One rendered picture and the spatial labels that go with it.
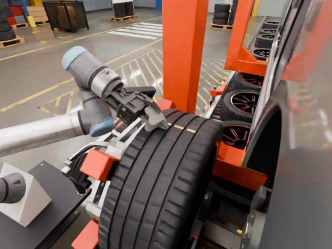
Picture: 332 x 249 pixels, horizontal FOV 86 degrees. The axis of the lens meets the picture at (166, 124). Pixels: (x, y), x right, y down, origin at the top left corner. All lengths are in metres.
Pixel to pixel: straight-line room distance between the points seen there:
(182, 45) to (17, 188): 1.27
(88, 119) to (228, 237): 1.32
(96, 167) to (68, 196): 1.07
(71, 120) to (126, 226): 0.37
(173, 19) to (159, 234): 0.80
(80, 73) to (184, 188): 0.44
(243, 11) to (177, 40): 1.93
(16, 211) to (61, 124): 0.99
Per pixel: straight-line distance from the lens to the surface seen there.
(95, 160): 0.56
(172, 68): 0.95
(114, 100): 0.56
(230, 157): 1.22
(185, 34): 0.88
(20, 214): 1.54
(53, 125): 0.67
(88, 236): 0.75
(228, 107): 2.03
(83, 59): 0.61
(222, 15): 8.89
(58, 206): 1.59
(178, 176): 0.49
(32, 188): 1.48
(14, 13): 10.85
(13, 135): 0.71
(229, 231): 1.64
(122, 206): 0.55
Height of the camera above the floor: 1.55
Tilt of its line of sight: 39 degrees down
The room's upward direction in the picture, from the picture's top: straight up
